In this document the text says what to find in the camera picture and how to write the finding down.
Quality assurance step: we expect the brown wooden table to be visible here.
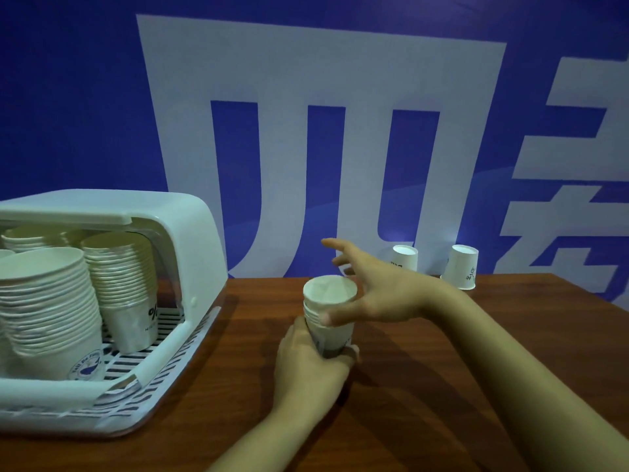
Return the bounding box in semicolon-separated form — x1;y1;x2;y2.
0;272;629;472

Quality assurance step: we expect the person's right forearm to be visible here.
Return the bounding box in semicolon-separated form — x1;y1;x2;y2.
427;279;629;472

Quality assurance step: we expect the percent print white paper cup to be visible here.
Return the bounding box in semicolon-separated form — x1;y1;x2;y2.
100;294;161;355

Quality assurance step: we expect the blue print white paper cup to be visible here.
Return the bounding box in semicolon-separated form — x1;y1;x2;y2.
17;336;107;383
309;321;356;359

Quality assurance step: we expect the white slotted drain tray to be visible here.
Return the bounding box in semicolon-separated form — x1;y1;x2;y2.
0;304;222;436

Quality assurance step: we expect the plain white paper cup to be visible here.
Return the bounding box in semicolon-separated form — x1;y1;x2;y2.
391;244;419;273

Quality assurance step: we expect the person's left hand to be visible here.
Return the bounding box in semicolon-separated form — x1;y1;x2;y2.
273;314;361;418

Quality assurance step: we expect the person's right hand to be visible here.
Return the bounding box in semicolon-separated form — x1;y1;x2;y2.
319;238;444;328

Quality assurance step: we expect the white plastic storage box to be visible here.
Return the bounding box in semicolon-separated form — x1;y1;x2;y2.
0;189;228;438

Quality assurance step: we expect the nested stack of paper cups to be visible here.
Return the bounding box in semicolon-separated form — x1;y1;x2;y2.
0;246;104;357
81;232;158;310
0;224;75;254

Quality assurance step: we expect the blue white backdrop banner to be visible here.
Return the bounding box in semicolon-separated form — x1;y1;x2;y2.
0;0;629;313

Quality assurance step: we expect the green leaf print paper cup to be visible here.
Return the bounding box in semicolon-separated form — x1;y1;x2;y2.
440;244;480;292

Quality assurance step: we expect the bear print white paper cup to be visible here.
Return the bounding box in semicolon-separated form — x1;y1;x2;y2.
303;275;358;318

